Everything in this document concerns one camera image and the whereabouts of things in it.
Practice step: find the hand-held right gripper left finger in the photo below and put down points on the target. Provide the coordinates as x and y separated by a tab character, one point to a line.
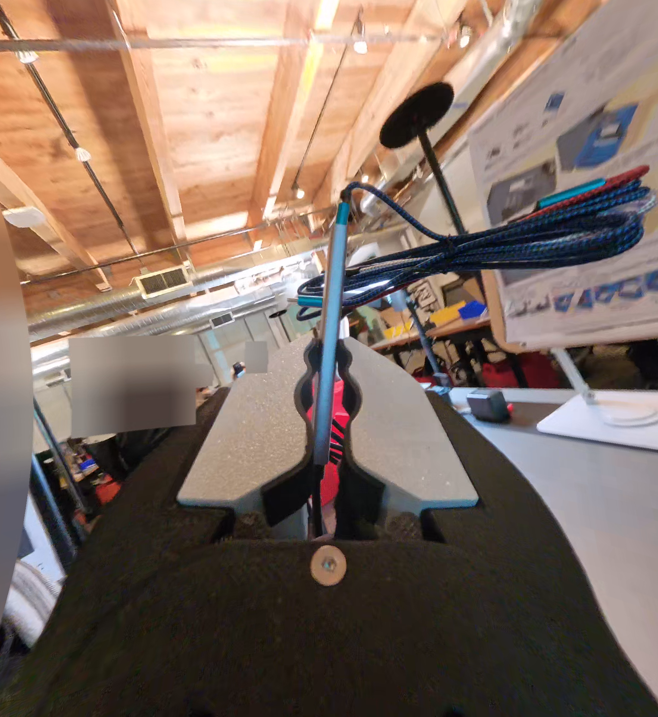
245	442

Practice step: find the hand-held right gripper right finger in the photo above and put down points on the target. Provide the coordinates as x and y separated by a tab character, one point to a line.
407	448

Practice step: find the dark grey power box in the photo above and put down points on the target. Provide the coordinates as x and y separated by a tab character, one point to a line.
488	404

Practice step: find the wooden workbench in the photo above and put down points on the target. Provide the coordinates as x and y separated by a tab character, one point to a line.
446	330

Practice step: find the white ceiling vent grille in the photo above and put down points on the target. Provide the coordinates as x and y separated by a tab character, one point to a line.
163	282

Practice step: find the instruction poster on stand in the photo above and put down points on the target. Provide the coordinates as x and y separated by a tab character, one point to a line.
586	168

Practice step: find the silver ventilation duct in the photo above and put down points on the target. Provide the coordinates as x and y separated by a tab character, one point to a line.
138	313

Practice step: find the black stanchion post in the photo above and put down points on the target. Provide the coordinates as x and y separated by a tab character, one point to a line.
415	115

